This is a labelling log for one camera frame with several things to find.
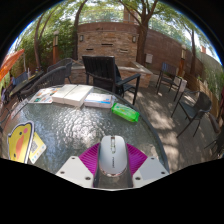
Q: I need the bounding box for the forked tree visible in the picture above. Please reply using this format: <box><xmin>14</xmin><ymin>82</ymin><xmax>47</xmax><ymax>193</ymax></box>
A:
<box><xmin>33</xmin><ymin>11</ymin><xmax>58</xmax><ymax>71</ymax></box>

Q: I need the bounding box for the white lettered sign plate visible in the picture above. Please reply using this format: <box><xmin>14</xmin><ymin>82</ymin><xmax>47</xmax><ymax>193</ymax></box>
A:
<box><xmin>9</xmin><ymin>98</ymin><xmax>30</xmax><ymax>121</ymax></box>

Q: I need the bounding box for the dark wicker chair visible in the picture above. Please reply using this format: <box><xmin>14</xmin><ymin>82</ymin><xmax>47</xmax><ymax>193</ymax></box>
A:
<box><xmin>46</xmin><ymin>57</ymin><xmax>74</xmax><ymax>84</ymax></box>
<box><xmin>16</xmin><ymin>65</ymin><xmax>67</xmax><ymax>101</ymax></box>

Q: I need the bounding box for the black slatted wooden armchair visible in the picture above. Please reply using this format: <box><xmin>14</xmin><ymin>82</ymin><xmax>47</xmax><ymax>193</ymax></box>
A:
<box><xmin>81</xmin><ymin>55</ymin><xmax>142</xmax><ymax>106</ymax></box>

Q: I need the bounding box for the wooden picket fence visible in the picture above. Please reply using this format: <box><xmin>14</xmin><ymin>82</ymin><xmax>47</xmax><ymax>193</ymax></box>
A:
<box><xmin>186</xmin><ymin>71</ymin><xmax>223</xmax><ymax>118</ymax></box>

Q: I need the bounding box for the colourful printed magazine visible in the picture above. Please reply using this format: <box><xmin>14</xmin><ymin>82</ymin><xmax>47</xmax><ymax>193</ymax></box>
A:
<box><xmin>27</xmin><ymin>87</ymin><xmax>63</xmax><ymax>105</ymax></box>

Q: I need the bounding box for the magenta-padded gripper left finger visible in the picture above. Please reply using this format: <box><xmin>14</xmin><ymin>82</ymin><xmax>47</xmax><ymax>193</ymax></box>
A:
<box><xmin>55</xmin><ymin>142</ymin><xmax>102</xmax><ymax>189</ymax></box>

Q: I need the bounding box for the blue chair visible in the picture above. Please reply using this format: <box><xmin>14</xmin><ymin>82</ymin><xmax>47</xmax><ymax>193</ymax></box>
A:
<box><xmin>13</xmin><ymin>72</ymin><xmax>29</xmax><ymax>87</ymax></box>

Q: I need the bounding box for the slim curved tree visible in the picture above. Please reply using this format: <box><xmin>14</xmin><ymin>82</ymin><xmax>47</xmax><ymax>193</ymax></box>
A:
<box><xmin>73</xmin><ymin>0</ymin><xmax>89</xmax><ymax>61</ymax></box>

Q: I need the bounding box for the dark mesh patio chair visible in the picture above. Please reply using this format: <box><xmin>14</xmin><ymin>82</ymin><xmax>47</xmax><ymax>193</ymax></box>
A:
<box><xmin>170</xmin><ymin>90</ymin><xmax>213</xmax><ymax>139</ymax></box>

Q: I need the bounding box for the white flat box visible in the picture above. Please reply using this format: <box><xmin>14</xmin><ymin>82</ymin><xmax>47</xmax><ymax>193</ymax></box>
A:
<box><xmin>50</xmin><ymin>83</ymin><xmax>78</xmax><ymax>105</ymax></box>
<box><xmin>63</xmin><ymin>84</ymin><xmax>95</xmax><ymax>108</ymax></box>

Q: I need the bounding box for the silver white computer mouse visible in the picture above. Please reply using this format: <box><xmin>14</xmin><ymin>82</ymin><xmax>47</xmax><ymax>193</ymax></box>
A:
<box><xmin>98</xmin><ymin>134</ymin><xmax>129</xmax><ymax>178</ymax></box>

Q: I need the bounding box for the dark round patio table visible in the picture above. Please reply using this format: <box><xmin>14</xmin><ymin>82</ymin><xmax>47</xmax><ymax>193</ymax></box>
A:
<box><xmin>8</xmin><ymin>70</ymin><xmax>44</xmax><ymax>98</ymax></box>

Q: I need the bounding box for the stone fire pit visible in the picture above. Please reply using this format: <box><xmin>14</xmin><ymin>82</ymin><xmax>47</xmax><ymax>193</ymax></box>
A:
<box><xmin>68</xmin><ymin>59</ymin><xmax>154</xmax><ymax>89</ymax></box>

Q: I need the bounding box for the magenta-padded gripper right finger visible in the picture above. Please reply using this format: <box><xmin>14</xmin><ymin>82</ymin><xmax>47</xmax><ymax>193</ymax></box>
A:
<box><xmin>125</xmin><ymin>142</ymin><xmax>170</xmax><ymax>189</ymax></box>

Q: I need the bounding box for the white and blue box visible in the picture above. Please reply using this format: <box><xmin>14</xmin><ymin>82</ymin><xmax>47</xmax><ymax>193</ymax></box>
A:
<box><xmin>83</xmin><ymin>92</ymin><xmax>114</xmax><ymax>110</ymax></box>

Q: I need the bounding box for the wooden lamp post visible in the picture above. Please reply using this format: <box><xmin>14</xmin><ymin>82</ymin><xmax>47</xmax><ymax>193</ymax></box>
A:
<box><xmin>179</xmin><ymin>44</ymin><xmax>188</xmax><ymax>77</ymax></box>
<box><xmin>52</xmin><ymin>30</ymin><xmax>60</xmax><ymax>65</ymax></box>

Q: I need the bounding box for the green wet wipes pack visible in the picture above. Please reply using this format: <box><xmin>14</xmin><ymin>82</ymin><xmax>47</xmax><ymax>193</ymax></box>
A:
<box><xmin>110</xmin><ymin>101</ymin><xmax>141</xmax><ymax>123</ymax></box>

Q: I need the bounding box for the orange patio umbrella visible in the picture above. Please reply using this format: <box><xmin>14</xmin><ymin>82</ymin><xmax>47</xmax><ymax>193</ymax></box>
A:
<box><xmin>0</xmin><ymin>48</ymin><xmax>26</xmax><ymax>83</ymax></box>

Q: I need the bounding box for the yellow duck mouse pad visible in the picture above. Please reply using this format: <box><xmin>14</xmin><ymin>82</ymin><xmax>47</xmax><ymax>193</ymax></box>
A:
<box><xmin>6</xmin><ymin>120</ymin><xmax>35</xmax><ymax>165</ymax></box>

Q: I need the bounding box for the black slatted metal chair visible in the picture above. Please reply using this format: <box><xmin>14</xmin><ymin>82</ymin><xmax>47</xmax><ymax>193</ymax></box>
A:
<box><xmin>155</xmin><ymin>61</ymin><xmax>184</xmax><ymax>102</ymax></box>

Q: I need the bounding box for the large branching tree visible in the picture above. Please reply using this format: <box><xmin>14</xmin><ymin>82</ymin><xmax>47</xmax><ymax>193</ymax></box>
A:
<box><xmin>116</xmin><ymin>0</ymin><xmax>168</xmax><ymax>66</ymax></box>

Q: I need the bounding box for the thin straight tree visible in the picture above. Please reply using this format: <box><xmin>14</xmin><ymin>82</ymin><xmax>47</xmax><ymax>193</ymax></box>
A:
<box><xmin>188</xmin><ymin>19</ymin><xmax>198</xmax><ymax>75</ymax></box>

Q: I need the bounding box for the yellow paper card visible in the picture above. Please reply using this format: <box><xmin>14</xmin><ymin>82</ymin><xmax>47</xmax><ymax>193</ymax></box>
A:
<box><xmin>28</xmin><ymin>131</ymin><xmax>48</xmax><ymax>165</ymax></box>

